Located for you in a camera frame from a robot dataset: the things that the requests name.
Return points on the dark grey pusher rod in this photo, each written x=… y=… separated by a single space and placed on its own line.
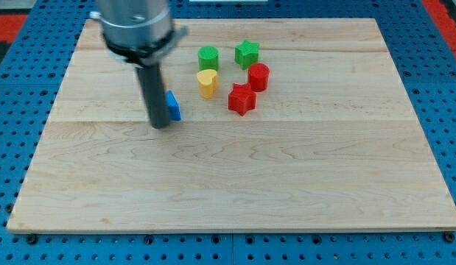
x=153 y=92

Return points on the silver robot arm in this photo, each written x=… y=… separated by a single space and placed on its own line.
x=141 y=33

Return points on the blue triangle block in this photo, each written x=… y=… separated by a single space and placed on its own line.
x=174 y=108

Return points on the yellow heart block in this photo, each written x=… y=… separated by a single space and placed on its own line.
x=207 y=83

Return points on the green cylinder block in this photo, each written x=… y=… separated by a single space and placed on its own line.
x=208 y=58

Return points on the red star block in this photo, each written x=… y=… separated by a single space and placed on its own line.
x=241 y=99

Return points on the green star block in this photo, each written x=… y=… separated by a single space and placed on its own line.
x=246 y=53

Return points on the red cylinder block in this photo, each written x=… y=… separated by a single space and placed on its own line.
x=258 y=77

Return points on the light wooden board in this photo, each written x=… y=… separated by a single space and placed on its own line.
x=333 y=145

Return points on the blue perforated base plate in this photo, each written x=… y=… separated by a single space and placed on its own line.
x=33 y=68

